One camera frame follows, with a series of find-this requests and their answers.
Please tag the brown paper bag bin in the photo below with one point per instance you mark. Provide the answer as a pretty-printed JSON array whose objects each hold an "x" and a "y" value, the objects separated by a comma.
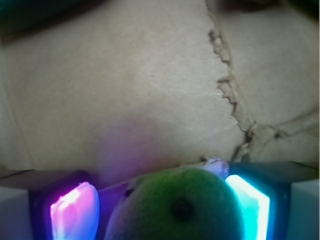
[{"x": 126, "y": 87}]

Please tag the gripper left finger with pink light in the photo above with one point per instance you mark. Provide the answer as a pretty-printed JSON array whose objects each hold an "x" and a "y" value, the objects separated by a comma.
[{"x": 48, "y": 205}]

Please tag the green plush animal toy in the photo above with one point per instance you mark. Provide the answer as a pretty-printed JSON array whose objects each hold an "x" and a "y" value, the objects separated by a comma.
[{"x": 189, "y": 202}]

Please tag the gripper right finger with cyan light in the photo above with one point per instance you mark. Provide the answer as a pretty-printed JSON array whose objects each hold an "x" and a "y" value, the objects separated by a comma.
[{"x": 279, "y": 200}]

